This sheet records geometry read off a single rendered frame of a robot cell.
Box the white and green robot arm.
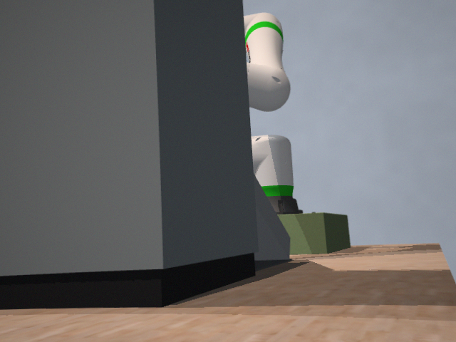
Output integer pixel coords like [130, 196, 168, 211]
[244, 13, 303, 215]

